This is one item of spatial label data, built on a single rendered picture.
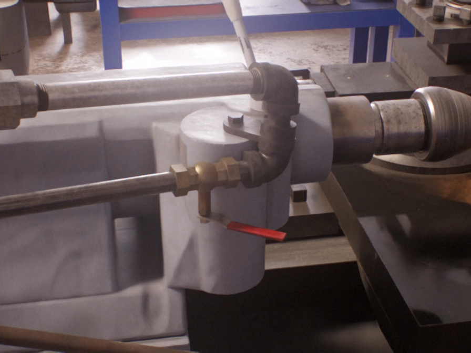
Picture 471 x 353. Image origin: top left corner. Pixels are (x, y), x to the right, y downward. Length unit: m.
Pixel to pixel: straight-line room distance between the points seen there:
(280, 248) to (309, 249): 0.04
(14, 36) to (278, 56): 2.69
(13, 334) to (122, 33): 1.98
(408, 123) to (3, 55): 1.01
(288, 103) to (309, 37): 3.85
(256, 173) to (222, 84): 0.09
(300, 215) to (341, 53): 3.20
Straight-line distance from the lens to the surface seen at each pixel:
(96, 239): 0.84
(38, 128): 0.81
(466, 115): 0.95
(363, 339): 1.21
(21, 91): 0.63
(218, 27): 2.70
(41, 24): 4.67
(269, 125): 0.74
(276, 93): 0.72
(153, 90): 0.67
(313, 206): 1.20
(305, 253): 1.17
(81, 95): 0.64
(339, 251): 1.18
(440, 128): 0.93
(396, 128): 0.92
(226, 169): 0.73
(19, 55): 1.75
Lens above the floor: 1.49
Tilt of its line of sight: 29 degrees down
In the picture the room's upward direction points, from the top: straight up
